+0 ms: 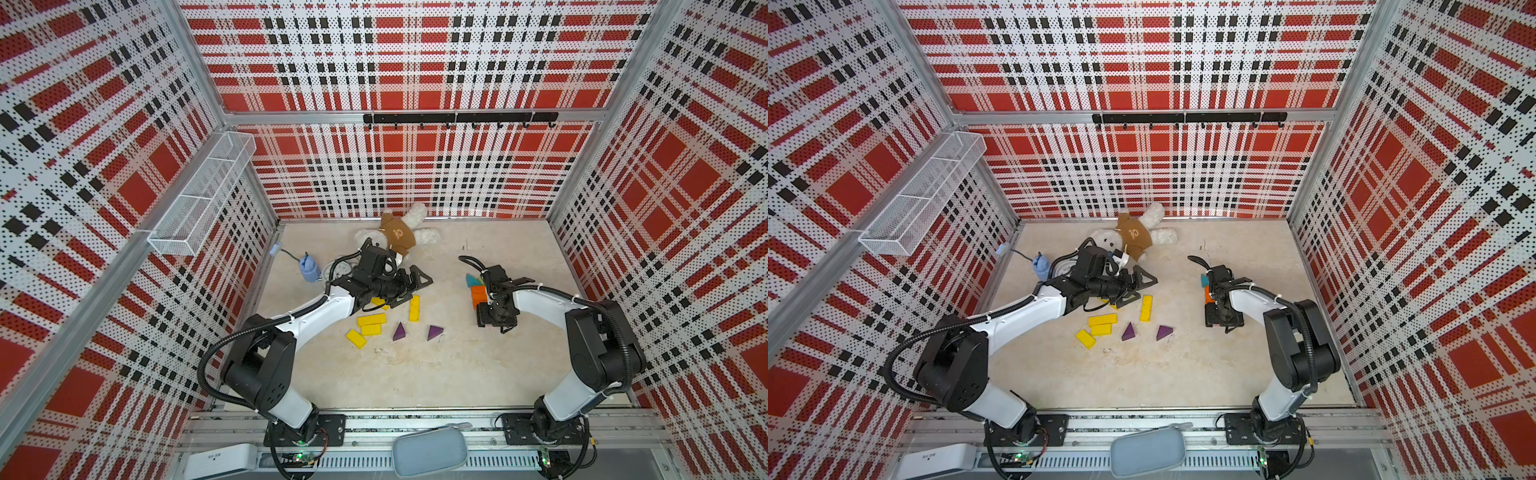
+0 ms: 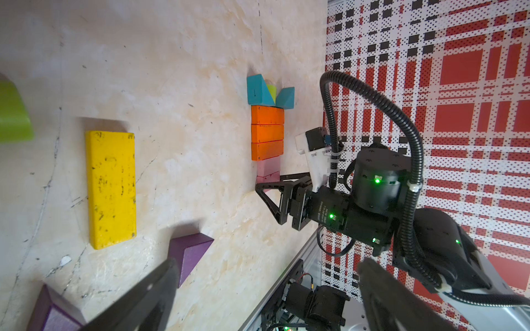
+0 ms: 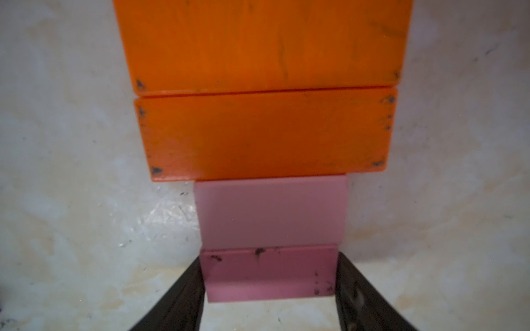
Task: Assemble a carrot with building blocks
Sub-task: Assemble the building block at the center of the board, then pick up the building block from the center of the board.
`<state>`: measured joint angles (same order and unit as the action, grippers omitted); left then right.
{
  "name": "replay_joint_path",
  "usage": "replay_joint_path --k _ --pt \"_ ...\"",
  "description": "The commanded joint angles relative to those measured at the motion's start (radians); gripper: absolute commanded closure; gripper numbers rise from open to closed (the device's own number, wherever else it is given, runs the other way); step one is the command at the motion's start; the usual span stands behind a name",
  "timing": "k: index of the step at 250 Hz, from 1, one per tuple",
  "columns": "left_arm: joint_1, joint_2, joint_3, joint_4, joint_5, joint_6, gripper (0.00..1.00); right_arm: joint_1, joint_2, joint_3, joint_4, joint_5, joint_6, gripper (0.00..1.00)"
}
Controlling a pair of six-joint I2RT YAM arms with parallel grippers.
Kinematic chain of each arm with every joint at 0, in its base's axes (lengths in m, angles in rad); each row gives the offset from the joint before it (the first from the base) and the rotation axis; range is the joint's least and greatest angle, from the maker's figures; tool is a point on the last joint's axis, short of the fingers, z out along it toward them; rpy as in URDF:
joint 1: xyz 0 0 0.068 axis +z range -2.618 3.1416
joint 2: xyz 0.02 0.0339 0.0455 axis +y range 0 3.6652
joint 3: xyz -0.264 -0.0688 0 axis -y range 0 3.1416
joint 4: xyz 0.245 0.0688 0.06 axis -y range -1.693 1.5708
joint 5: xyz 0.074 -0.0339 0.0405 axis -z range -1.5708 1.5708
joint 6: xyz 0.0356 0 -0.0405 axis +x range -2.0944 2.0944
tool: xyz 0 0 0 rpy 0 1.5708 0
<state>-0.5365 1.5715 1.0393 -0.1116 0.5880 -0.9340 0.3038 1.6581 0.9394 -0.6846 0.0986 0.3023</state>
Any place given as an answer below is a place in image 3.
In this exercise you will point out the pink block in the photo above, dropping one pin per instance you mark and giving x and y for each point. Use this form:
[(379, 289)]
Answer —
[(269, 273), (265, 213)]

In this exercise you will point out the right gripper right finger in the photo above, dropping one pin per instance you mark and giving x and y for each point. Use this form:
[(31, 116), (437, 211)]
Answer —
[(360, 306)]

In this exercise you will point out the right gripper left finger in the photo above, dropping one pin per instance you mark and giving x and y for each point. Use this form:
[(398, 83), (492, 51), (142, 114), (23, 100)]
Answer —
[(181, 307)]

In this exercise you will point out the orange block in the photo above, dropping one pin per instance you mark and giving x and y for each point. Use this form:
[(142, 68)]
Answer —
[(213, 47), (264, 135)]

